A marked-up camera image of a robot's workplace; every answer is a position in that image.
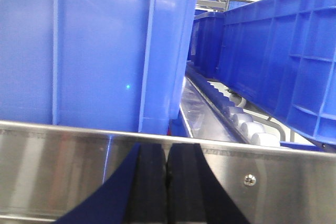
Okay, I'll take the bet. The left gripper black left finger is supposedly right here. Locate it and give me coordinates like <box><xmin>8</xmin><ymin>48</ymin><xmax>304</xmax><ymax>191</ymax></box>
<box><xmin>56</xmin><ymin>143</ymin><xmax>167</xmax><ymax>223</ymax></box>

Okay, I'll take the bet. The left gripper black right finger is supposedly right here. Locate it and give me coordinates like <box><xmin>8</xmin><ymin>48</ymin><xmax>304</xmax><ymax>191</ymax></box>
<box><xmin>166</xmin><ymin>143</ymin><xmax>249</xmax><ymax>223</ymax></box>

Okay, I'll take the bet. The blue bin centre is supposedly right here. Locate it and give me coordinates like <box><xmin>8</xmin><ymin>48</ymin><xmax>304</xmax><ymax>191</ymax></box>
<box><xmin>215</xmin><ymin>0</ymin><xmax>335</xmax><ymax>145</ymax></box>

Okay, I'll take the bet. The dark blue bin far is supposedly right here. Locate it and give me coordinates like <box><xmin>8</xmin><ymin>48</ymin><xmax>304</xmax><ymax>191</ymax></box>
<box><xmin>187</xmin><ymin>12</ymin><xmax>225</xmax><ymax>79</ymax></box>

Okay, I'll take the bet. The roller conveyor track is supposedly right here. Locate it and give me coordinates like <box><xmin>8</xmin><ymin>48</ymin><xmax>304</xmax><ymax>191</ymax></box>
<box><xmin>185</xmin><ymin>64</ymin><xmax>280</xmax><ymax>147</ymax></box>

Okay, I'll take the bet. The steel shelf front rail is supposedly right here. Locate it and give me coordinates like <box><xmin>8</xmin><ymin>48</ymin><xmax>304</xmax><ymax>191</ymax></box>
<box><xmin>1</xmin><ymin>121</ymin><xmax>335</xmax><ymax>223</ymax></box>

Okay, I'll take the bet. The blue bin left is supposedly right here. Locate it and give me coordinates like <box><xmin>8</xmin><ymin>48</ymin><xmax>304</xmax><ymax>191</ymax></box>
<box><xmin>1</xmin><ymin>0</ymin><xmax>196</xmax><ymax>134</ymax></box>

